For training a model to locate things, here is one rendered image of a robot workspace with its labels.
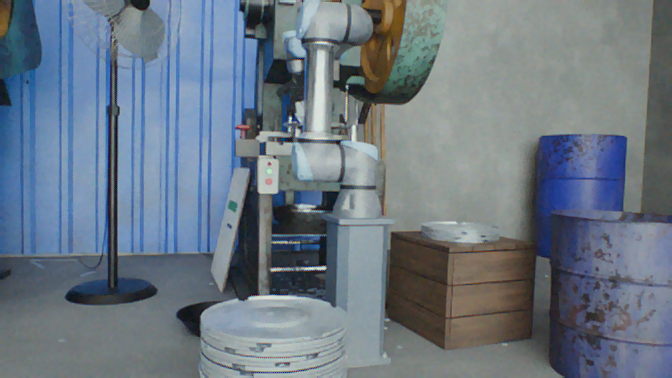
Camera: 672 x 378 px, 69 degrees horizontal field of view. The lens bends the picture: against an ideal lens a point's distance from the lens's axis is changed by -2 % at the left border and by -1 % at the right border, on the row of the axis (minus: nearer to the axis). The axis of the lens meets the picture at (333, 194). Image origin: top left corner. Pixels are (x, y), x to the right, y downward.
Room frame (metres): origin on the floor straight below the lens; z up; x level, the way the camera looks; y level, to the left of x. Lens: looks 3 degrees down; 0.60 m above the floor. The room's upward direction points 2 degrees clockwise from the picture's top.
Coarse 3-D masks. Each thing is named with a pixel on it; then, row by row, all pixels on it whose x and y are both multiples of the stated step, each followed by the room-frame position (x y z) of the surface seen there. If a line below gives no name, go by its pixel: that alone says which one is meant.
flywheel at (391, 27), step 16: (368, 0) 2.65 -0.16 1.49; (384, 0) 2.39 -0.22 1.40; (400, 0) 2.32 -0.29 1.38; (384, 16) 2.35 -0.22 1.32; (400, 16) 2.26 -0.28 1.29; (384, 32) 2.40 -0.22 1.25; (400, 32) 2.26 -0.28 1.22; (368, 48) 2.66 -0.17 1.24; (384, 48) 2.44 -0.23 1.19; (368, 64) 2.64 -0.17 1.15; (384, 64) 2.43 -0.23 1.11; (368, 80) 2.54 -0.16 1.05; (384, 80) 2.33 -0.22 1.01
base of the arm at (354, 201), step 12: (348, 192) 1.51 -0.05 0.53; (360, 192) 1.50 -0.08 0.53; (372, 192) 1.52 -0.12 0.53; (336, 204) 1.53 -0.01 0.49; (348, 204) 1.51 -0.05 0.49; (360, 204) 1.49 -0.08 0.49; (372, 204) 1.50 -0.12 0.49; (348, 216) 1.49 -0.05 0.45; (360, 216) 1.48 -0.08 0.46; (372, 216) 1.49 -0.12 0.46
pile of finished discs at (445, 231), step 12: (432, 228) 1.79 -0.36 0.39; (444, 228) 1.83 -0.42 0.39; (456, 228) 1.82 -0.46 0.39; (468, 228) 1.81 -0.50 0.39; (480, 228) 1.86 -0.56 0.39; (492, 228) 1.87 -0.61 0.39; (444, 240) 1.75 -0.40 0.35; (456, 240) 1.73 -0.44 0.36; (468, 240) 1.77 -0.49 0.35; (480, 240) 1.78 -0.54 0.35; (492, 240) 1.76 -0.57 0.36
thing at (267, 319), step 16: (224, 304) 1.05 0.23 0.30; (240, 304) 1.06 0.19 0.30; (256, 304) 1.06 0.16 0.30; (272, 304) 1.06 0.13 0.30; (288, 304) 1.07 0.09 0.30; (304, 304) 1.07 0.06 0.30; (320, 304) 1.08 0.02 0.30; (208, 320) 0.94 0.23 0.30; (224, 320) 0.94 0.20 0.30; (240, 320) 0.94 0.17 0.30; (256, 320) 0.93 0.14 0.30; (272, 320) 0.93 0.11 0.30; (288, 320) 0.94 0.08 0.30; (304, 320) 0.95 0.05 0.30; (320, 320) 0.96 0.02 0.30; (336, 320) 0.96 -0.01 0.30; (224, 336) 0.85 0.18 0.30; (240, 336) 0.84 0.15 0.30; (256, 336) 0.86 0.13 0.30; (272, 336) 0.86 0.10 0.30; (288, 336) 0.86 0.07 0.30; (304, 336) 0.87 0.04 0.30; (320, 336) 0.87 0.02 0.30
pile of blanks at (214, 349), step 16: (208, 336) 0.88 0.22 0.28; (336, 336) 0.89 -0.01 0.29; (208, 352) 0.91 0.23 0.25; (224, 352) 0.86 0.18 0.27; (240, 352) 0.84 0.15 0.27; (256, 352) 0.84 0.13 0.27; (272, 352) 0.83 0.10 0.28; (288, 352) 0.85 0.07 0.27; (304, 352) 0.85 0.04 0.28; (320, 352) 0.88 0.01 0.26; (336, 352) 0.89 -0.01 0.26; (208, 368) 0.88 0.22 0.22; (224, 368) 0.85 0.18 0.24; (240, 368) 0.86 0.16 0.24; (256, 368) 0.83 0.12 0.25; (272, 368) 0.83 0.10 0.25; (288, 368) 0.84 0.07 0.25; (304, 368) 0.85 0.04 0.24; (320, 368) 0.86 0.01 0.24; (336, 368) 0.92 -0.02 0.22
